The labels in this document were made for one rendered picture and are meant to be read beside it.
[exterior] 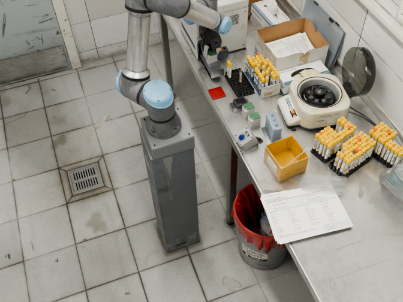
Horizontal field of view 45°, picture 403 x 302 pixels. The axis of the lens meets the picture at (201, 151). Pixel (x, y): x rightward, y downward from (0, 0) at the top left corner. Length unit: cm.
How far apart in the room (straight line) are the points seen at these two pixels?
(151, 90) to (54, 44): 196
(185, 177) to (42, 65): 196
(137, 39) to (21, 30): 191
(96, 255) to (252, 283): 90
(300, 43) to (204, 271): 134
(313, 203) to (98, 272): 138
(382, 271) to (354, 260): 10
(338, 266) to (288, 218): 25
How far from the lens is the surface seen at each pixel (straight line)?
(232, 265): 279
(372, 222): 199
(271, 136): 210
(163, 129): 203
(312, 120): 216
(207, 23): 199
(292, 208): 194
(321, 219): 193
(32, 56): 385
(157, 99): 191
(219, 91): 235
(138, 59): 195
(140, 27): 189
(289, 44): 255
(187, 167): 222
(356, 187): 207
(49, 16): 368
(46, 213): 313
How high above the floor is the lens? 251
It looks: 51 degrees down
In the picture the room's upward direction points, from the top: 2 degrees counter-clockwise
